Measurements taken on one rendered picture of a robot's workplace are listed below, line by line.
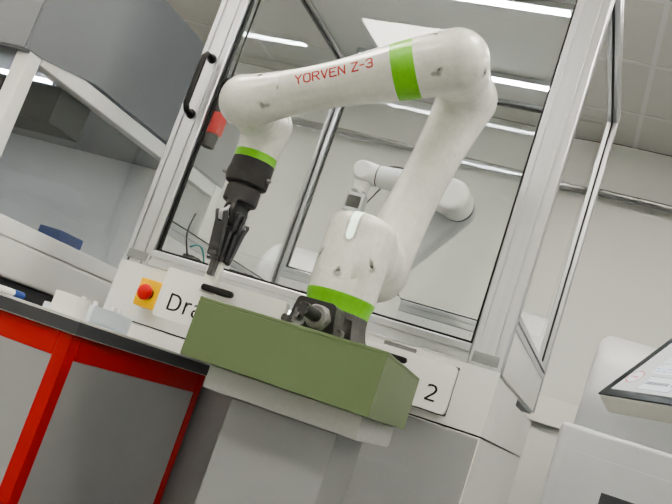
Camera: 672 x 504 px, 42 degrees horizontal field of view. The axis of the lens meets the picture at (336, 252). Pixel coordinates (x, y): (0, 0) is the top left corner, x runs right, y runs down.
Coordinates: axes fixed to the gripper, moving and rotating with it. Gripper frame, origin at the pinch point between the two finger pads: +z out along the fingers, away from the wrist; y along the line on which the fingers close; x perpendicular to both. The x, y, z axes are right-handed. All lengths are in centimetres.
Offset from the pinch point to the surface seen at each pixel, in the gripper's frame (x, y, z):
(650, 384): 88, -22, -7
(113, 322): -20.8, -3.5, 15.3
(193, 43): -77, -74, -81
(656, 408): 90, -16, -2
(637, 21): 46, -209, -187
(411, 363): 38.6, -30.4, 2.5
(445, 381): 47, -30, 4
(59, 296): -18.8, 20.3, 14.2
